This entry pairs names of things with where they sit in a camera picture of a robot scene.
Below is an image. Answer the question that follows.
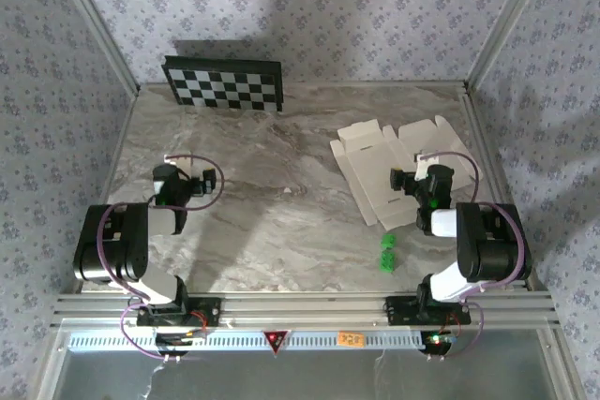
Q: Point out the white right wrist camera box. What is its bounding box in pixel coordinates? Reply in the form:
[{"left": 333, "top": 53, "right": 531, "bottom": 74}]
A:
[{"left": 414, "top": 152, "right": 442, "bottom": 181}]

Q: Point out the white and lavender paper box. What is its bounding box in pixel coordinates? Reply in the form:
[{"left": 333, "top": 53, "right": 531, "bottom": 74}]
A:
[{"left": 329, "top": 113, "right": 484, "bottom": 231}]

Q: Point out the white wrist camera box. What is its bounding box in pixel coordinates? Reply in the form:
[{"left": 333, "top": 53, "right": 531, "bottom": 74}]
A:
[
  {"left": 414, "top": 152, "right": 442, "bottom": 181},
  {"left": 163, "top": 154, "right": 194, "bottom": 172}
]

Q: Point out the aluminium left corner post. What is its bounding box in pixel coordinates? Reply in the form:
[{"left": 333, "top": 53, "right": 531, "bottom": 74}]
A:
[{"left": 44, "top": 0, "right": 142, "bottom": 95}]

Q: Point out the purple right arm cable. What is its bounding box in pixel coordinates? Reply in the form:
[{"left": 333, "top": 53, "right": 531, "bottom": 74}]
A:
[{"left": 416, "top": 150, "right": 533, "bottom": 363}]

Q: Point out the aluminium left side rail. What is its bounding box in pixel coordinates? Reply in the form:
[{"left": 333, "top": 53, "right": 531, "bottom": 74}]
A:
[{"left": 69, "top": 88, "right": 142, "bottom": 293}]

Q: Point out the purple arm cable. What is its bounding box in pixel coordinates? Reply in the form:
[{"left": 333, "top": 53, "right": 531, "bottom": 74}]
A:
[
  {"left": 416, "top": 150, "right": 533, "bottom": 363},
  {"left": 96, "top": 154, "right": 225, "bottom": 363}
]

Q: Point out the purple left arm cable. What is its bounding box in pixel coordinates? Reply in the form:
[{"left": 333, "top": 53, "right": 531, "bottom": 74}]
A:
[{"left": 96, "top": 154, "right": 225, "bottom": 363}]

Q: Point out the black controller board with lights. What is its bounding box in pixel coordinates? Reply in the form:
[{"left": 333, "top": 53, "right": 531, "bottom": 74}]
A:
[{"left": 420, "top": 330, "right": 458, "bottom": 357}]

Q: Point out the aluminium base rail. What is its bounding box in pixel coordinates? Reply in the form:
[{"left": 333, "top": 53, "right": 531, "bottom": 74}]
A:
[{"left": 51, "top": 291, "right": 562, "bottom": 330}]

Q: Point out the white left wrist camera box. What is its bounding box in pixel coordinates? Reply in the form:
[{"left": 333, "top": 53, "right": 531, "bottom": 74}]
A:
[{"left": 163, "top": 154, "right": 194, "bottom": 172}]

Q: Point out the grey metal lower tray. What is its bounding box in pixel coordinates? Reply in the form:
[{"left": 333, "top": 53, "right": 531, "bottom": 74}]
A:
[{"left": 37, "top": 324, "right": 587, "bottom": 400}]

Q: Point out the white slotted cable duct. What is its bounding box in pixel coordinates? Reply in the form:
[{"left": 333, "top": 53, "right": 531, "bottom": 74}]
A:
[{"left": 68, "top": 332, "right": 426, "bottom": 352}]

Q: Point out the aluminium right corner post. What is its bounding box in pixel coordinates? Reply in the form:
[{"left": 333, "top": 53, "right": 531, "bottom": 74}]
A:
[{"left": 463, "top": 0, "right": 559, "bottom": 92}]

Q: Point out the long green toy block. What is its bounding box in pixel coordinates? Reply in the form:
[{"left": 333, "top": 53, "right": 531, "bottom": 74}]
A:
[{"left": 378, "top": 251, "right": 398, "bottom": 275}]

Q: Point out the aluminium corner post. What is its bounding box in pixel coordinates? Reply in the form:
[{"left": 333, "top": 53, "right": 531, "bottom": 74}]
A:
[
  {"left": 463, "top": 0, "right": 559, "bottom": 92},
  {"left": 44, "top": 0, "right": 142, "bottom": 95}
]

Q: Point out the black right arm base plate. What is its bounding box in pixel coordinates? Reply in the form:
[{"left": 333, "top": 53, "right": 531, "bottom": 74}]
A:
[{"left": 384, "top": 295, "right": 473, "bottom": 326}]

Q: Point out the orange paper label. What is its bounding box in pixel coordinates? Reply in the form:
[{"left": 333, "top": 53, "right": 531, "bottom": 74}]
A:
[{"left": 337, "top": 331, "right": 367, "bottom": 348}]

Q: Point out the black and white checkerboard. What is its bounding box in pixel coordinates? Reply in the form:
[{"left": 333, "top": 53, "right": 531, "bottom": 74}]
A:
[{"left": 161, "top": 55, "right": 285, "bottom": 114}]

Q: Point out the red triangle sticker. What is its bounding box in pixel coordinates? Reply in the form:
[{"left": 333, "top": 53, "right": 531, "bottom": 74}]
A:
[{"left": 262, "top": 330, "right": 290, "bottom": 356}]

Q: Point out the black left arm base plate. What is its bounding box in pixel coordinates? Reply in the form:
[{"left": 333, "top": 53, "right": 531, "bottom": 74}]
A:
[{"left": 136, "top": 297, "right": 221, "bottom": 327}]

